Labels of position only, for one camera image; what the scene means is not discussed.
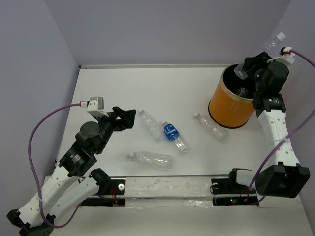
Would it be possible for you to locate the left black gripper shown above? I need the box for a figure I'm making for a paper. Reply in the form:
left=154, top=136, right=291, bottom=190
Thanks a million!
left=95, top=106, right=137, bottom=153

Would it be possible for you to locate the clear bottle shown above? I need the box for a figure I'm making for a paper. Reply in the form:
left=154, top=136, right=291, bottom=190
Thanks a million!
left=193, top=113, right=229, bottom=142
left=234, top=87, right=249, bottom=98
left=127, top=151, right=174, bottom=170
left=139, top=110, right=164, bottom=142
left=234, top=32, right=286, bottom=80

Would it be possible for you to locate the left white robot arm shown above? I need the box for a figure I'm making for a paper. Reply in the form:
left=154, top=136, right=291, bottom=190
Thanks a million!
left=7, top=107, right=136, bottom=236

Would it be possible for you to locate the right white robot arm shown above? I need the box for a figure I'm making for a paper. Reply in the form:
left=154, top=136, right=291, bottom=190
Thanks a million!
left=226, top=48, right=310, bottom=198

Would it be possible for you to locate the orange bin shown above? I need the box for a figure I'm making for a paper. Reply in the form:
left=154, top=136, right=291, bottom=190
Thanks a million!
left=208, top=64, right=254, bottom=129

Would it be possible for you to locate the blue label bottle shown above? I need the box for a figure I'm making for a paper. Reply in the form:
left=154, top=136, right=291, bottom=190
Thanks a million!
left=162, top=121, right=188, bottom=155

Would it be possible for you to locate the clear bottle front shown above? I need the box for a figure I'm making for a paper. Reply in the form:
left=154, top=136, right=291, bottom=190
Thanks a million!
left=127, top=151, right=174, bottom=170

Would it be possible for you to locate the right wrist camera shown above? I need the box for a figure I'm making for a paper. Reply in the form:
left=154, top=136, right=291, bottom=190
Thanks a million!
left=267, top=47, right=296, bottom=66

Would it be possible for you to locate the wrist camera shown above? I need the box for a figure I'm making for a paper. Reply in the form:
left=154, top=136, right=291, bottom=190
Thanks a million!
left=80, top=96, right=107, bottom=117
left=267, top=47, right=296, bottom=66

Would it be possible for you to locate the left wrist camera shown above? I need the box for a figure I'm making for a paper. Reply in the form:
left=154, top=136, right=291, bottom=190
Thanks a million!
left=80, top=96, right=107, bottom=117

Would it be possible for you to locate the metal rail front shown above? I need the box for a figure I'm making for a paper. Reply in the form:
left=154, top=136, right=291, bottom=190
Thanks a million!
left=111, top=174, right=229, bottom=179

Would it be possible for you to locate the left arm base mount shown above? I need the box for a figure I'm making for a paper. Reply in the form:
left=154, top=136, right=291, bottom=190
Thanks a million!
left=81, top=177, right=126, bottom=207

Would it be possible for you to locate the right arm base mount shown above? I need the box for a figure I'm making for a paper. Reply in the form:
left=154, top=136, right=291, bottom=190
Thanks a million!
left=209, top=168, right=259, bottom=206

